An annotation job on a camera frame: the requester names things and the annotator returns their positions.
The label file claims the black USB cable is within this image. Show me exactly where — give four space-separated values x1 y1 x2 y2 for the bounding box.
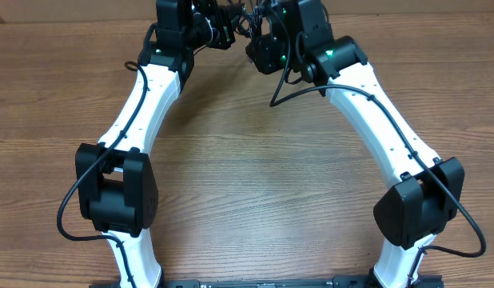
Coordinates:
230 0 272 41

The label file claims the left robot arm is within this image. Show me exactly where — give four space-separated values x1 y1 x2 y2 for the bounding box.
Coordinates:
70 0 245 287

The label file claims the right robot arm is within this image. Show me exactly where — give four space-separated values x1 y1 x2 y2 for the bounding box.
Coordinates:
246 1 464 287

